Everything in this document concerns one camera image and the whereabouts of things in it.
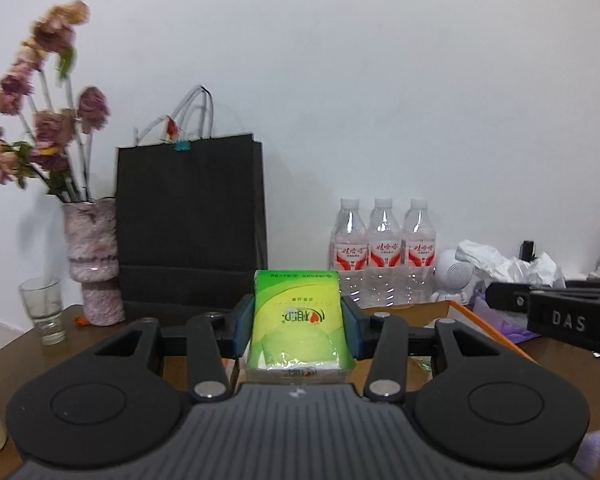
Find purple tissue pack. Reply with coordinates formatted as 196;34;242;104
472;292;531;346

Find green tissue pack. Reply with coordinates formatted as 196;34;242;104
245;270;356;386

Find white robot speaker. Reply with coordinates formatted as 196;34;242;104
436;247;477;306

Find large white paper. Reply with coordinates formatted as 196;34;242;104
455;239;566;288

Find dried pink flowers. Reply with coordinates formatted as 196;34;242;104
0;0;112;205

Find pink speckled vase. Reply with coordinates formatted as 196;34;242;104
62;197;126;326

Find clear drinking glass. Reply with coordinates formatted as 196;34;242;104
19;277;67;346

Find black paper bag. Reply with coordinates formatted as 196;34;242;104
115;85;270;311

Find purple woven pouch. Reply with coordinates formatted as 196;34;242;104
580;429;600;480

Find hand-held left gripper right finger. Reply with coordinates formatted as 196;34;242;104
341;295;528;403

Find clear water bottle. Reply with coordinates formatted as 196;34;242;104
367;197;406;308
330;198;370;307
402;197;438;306

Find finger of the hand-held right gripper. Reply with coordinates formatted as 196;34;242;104
486;282;600;320

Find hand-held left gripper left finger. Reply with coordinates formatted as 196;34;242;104
70;294;255;403

